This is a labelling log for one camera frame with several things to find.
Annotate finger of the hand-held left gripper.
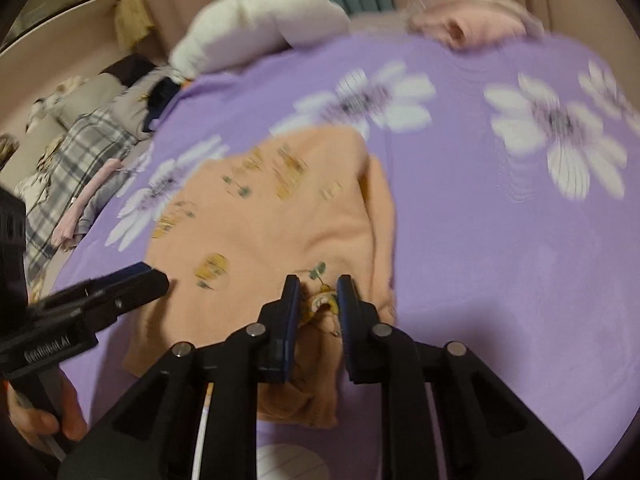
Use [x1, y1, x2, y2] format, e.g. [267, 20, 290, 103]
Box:
[75, 269, 170, 333]
[30, 261, 153, 311]

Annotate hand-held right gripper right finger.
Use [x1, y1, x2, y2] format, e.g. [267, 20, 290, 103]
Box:
[336, 274, 583, 480]

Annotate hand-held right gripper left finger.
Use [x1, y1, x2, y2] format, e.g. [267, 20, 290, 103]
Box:
[57, 275, 303, 480]

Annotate orange cartoon print shirt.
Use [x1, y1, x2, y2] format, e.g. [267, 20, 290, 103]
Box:
[122, 125, 398, 430]

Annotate person's left hand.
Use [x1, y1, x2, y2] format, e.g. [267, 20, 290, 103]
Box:
[7, 372, 88, 456]

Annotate light pink garment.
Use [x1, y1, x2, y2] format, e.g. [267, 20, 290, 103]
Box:
[52, 157, 123, 248]

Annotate grey plaid blanket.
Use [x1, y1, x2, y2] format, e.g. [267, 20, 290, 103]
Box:
[15, 107, 138, 281]

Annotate purple floral bedsheet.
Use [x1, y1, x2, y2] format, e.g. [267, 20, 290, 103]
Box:
[37, 35, 640, 480]

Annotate black and white plush toy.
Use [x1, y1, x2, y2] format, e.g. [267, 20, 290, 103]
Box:
[25, 100, 52, 131]

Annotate plain grey pillow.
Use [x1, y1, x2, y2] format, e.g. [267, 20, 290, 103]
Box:
[107, 67, 173, 141]

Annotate beige pillow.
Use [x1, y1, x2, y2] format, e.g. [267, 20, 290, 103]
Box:
[52, 72, 128, 128]

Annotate navy dark cloth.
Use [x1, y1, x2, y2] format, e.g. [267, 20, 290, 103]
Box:
[142, 77, 183, 131]

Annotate dark brown cloth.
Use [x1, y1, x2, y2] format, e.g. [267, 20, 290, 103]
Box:
[100, 54, 158, 86]

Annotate beige headboard shelf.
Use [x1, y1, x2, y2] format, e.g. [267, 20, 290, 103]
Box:
[0, 0, 131, 56]

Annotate white folded garment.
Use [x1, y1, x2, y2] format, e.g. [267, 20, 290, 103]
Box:
[170, 0, 351, 83]

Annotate grey bed cover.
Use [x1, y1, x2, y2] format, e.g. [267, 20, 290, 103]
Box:
[347, 10, 416, 36]

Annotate white cable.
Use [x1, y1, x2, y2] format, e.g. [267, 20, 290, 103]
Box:
[196, 382, 216, 480]

